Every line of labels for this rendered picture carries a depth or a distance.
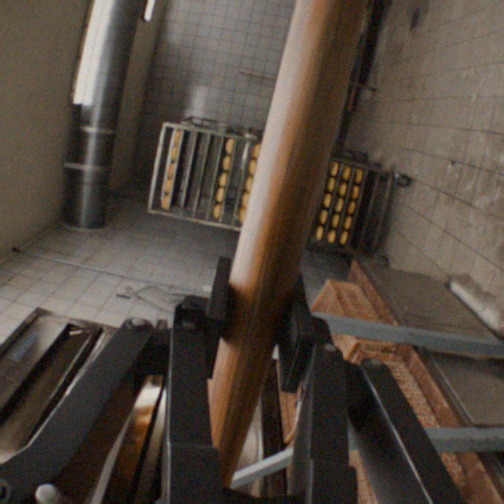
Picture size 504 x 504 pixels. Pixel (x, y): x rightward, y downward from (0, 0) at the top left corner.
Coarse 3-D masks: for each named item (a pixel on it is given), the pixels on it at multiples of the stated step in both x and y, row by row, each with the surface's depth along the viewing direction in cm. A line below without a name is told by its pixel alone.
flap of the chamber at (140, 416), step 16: (160, 384) 168; (144, 400) 139; (144, 416) 138; (128, 432) 117; (144, 432) 137; (112, 448) 106; (128, 448) 115; (112, 464) 100; (128, 464) 114; (112, 480) 97; (128, 480) 112; (96, 496) 88; (112, 496) 95
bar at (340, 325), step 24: (312, 312) 118; (360, 336) 117; (384, 336) 117; (408, 336) 117; (432, 336) 118; (456, 336) 120; (432, 432) 73; (456, 432) 73; (480, 432) 74; (288, 456) 72; (240, 480) 74
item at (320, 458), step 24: (312, 360) 15; (336, 360) 15; (312, 384) 13; (336, 384) 14; (312, 408) 12; (336, 408) 12; (312, 432) 11; (336, 432) 11; (312, 456) 10; (336, 456) 10; (312, 480) 9; (336, 480) 9
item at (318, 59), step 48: (336, 0) 14; (288, 48) 16; (336, 48) 15; (288, 96) 16; (336, 96) 16; (288, 144) 16; (288, 192) 17; (240, 240) 19; (288, 240) 18; (240, 288) 19; (288, 288) 19; (240, 336) 19; (240, 384) 20; (240, 432) 21
